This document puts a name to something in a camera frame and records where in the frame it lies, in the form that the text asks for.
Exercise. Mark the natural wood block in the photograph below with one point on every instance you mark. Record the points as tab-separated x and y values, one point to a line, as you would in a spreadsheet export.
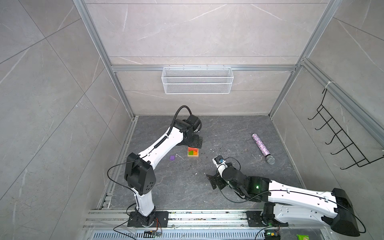
193	156

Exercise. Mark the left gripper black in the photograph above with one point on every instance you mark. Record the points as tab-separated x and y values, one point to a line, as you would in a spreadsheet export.
196	143

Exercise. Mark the aluminium mounting rail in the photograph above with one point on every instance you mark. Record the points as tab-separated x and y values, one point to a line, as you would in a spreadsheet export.
176	219

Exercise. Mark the black wire hook rack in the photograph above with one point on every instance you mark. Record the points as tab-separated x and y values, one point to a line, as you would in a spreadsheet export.
340	134

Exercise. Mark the green packet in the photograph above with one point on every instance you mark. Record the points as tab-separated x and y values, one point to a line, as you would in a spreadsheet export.
303	237

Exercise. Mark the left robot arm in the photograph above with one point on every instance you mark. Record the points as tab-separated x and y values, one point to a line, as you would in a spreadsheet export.
140	168

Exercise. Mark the glitter purple tube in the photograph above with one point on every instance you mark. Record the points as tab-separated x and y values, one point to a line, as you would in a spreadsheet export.
267	155

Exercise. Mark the white perforated cable tray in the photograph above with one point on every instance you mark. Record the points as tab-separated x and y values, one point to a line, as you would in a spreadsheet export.
241	234

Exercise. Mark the white wire mesh basket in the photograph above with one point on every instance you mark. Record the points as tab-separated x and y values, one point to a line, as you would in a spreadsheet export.
197	80

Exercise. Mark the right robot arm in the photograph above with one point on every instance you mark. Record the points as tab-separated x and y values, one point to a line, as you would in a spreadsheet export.
284	205

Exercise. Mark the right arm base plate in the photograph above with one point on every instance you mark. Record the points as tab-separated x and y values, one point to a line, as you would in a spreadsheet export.
259	219

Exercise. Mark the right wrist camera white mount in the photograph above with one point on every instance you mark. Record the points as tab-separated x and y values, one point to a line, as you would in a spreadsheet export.
220	164

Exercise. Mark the orange rectangular block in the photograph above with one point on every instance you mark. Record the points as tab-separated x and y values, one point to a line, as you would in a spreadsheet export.
192	149

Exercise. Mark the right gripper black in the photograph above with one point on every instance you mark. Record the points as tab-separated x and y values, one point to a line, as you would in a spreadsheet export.
217	178

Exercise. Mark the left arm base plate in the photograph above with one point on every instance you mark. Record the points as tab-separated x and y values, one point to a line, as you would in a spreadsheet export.
153	220

